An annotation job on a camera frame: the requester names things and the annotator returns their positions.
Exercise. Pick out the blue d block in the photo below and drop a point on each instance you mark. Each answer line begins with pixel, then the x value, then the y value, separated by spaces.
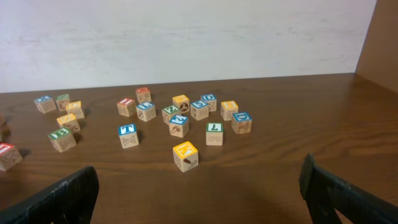
pixel 210 99
pixel 241 122

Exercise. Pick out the yellow block mid centre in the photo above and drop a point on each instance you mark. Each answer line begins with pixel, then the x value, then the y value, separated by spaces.
pixel 69 121

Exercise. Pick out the yellow block far right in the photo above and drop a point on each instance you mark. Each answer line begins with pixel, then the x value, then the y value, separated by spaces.
pixel 228 108

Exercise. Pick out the yellow K side block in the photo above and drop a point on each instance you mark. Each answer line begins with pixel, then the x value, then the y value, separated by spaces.
pixel 4 129

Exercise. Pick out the green N block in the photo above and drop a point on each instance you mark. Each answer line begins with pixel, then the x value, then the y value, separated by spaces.
pixel 62 101

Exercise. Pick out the green L block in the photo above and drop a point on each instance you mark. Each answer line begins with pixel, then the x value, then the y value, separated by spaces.
pixel 214 134

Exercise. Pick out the blue L block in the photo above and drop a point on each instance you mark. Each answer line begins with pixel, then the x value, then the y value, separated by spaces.
pixel 146 111

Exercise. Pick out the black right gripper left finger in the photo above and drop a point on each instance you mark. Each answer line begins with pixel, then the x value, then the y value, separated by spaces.
pixel 69 200

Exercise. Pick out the red i block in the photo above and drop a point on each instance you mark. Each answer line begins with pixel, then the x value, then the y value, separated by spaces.
pixel 126 107
pixel 9 156

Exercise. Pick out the yellow block ball side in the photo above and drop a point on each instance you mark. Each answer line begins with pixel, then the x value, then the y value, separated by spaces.
pixel 182 102

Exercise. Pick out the red I block right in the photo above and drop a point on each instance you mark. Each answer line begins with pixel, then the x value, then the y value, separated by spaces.
pixel 126 107

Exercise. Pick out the blue D block right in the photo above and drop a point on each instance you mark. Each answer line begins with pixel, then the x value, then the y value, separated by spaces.
pixel 241 122

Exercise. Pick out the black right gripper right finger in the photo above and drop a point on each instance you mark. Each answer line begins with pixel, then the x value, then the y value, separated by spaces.
pixel 326 194

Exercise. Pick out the yellow block upper centre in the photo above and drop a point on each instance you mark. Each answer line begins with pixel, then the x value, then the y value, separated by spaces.
pixel 76 109

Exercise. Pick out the blue S block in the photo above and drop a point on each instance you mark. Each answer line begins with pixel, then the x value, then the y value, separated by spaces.
pixel 199 110

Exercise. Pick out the blue X block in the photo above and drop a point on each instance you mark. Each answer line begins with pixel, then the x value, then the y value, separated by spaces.
pixel 45 104

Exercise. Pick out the green Z block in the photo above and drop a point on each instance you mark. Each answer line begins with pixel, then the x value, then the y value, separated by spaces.
pixel 169 112

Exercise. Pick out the blue Z block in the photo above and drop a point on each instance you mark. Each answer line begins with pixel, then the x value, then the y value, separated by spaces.
pixel 178 126

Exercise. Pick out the red H block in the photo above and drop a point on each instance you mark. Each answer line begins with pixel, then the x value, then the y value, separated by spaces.
pixel 143 95

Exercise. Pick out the green B block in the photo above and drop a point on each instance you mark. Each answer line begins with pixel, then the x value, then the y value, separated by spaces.
pixel 62 139

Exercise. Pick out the red I block centre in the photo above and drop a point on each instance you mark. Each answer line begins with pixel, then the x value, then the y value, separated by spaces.
pixel 9 156

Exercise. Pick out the blue T block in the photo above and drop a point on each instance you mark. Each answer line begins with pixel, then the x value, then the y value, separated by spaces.
pixel 128 136

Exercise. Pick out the blue D block upper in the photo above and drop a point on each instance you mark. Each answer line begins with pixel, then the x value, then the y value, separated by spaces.
pixel 210 99

